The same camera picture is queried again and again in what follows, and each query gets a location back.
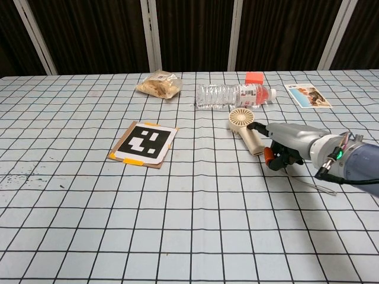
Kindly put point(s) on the clear snack bag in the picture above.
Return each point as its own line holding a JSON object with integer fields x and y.
{"x": 160, "y": 85}

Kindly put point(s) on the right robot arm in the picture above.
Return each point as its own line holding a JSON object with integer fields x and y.
{"x": 352, "y": 162}

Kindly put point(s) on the printed picture card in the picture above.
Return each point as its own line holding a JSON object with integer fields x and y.
{"x": 308, "y": 95}

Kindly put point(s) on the black pleated curtain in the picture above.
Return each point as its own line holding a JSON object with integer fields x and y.
{"x": 97, "y": 35}

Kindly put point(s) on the black white marker board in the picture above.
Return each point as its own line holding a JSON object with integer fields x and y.
{"x": 145, "y": 145}

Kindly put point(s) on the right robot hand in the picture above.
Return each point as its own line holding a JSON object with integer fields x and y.
{"x": 293, "y": 137}

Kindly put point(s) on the white metal frame post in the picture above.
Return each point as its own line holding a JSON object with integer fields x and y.
{"x": 35, "y": 37}
{"x": 236, "y": 35}
{"x": 334, "y": 34}
{"x": 151, "y": 35}

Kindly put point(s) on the clear plastic water bottle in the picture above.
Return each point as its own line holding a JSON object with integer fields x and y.
{"x": 225, "y": 96}

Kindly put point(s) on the beige handheld fan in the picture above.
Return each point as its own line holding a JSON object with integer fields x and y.
{"x": 241, "y": 119}

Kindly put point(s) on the orange cube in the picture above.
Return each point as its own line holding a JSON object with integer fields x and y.
{"x": 254, "y": 78}

